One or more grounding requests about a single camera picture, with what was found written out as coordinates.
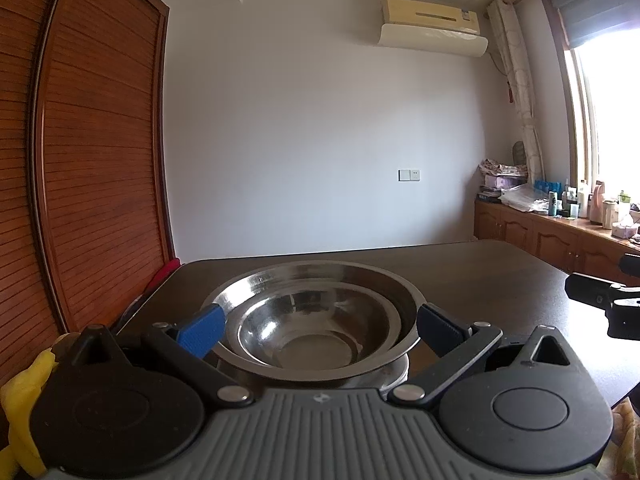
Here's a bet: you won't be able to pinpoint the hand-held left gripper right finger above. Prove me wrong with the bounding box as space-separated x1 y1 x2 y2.
387 303 577 408

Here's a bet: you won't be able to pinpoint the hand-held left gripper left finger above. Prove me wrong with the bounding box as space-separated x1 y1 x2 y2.
60 303 255 408

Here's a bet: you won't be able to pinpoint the medium steel bowl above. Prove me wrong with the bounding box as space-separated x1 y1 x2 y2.
227 282 403 382

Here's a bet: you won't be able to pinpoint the large steel bowl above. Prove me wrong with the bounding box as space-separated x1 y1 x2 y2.
200 262 427 390

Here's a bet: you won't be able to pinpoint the red cloth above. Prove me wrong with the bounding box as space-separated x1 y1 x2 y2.
142 257 182 301

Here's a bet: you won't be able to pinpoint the pink thermos jug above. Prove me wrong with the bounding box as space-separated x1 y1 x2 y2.
590 180 608 226

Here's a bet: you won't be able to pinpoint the wooden low cabinet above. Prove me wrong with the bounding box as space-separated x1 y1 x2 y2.
474 199 640 288

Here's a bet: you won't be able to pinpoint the clear plastic bags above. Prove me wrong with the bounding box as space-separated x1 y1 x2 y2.
499 184 550 211

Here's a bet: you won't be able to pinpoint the floral blanket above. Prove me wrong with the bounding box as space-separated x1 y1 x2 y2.
611 395 640 480

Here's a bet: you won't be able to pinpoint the pile of folded cloths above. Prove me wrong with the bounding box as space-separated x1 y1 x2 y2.
479 159 528 177

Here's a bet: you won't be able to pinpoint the wooden framed window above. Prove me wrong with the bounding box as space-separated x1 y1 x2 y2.
540 0 640 196

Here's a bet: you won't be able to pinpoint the yellow cloth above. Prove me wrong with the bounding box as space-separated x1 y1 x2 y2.
0 349 57 477

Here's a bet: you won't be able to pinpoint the wooden louvered wardrobe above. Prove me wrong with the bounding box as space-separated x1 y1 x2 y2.
0 0 176 381

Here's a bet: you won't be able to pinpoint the patterned beige curtain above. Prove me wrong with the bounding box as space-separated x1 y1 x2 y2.
487 0 546 181

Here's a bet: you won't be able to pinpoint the grey roller blind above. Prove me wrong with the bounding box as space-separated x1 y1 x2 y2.
550 0 640 51

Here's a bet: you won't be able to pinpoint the wall air conditioner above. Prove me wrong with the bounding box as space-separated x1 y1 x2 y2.
380 0 488 58

